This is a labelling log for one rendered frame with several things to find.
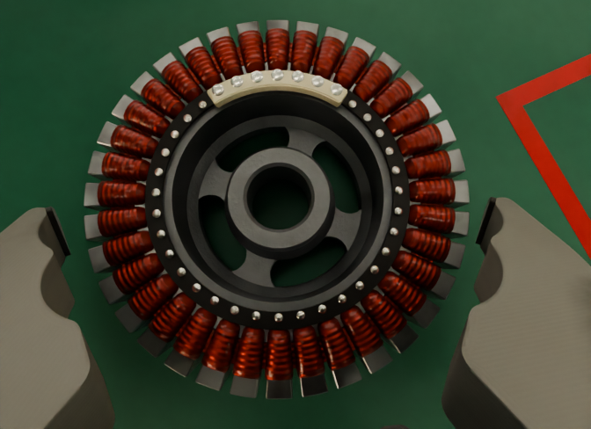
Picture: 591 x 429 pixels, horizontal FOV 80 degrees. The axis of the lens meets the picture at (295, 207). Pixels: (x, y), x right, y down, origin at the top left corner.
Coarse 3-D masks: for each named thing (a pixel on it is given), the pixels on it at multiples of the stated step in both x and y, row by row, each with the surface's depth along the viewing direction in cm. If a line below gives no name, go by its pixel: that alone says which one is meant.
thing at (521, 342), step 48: (480, 240) 11; (528, 240) 9; (480, 288) 9; (528, 288) 7; (576, 288) 7; (480, 336) 6; (528, 336) 6; (576, 336) 6; (480, 384) 6; (528, 384) 6; (576, 384) 6
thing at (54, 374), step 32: (32, 224) 9; (0, 256) 8; (32, 256) 8; (64, 256) 10; (0, 288) 7; (32, 288) 7; (64, 288) 8; (0, 320) 6; (32, 320) 6; (64, 320) 7; (0, 352) 6; (32, 352) 6; (64, 352) 6; (0, 384) 5; (32, 384) 5; (64, 384) 5; (96, 384) 6; (0, 416) 5; (32, 416) 5; (64, 416) 5; (96, 416) 6
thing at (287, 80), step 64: (192, 64) 11; (256, 64) 11; (320, 64) 11; (384, 64) 11; (128, 128) 10; (192, 128) 11; (256, 128) 13; (320, 128) 12; (384, 128) 11; (448, 128) 11; (128, 192) 10; (192, 192) 12; (256, 192) 13; (320, 192) 11; (384, 192) 10; (448, 192) 10; (128, 256) 10; (192, 256) 10; (256, 256) 12; (384, 256) 10; (448, 256) 10; (128, 320) 10; (192, 320) 9; (256, 320) 10; (320, 320) 10; (384, 320) 9; (256, 384) 9; (320, 384) 10
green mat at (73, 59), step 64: (0, 0) 15; (64, 0) 15; (128, 0) 15; (192, 0) 15; (256, 0) 15; (320, 0) 15; (384, 0) 15; (448, 0) 15; (512, 0) 15; (576, 0) 15; (0, 64) 14; (64, 64) 14; (128, 64) 14; (448, 64) 15; (512, 64) 15; (0, 128) 14; (64, 128) 14; (512, 128) 14; (576, 128) 14; (0, 192) 14; (64, 192) 14; (512, 192) 14; (576, 192) 14; (320, 256) 13; (448, 320) 13; (128, 384) 12; (192, 384) 13; (384, 384) 13
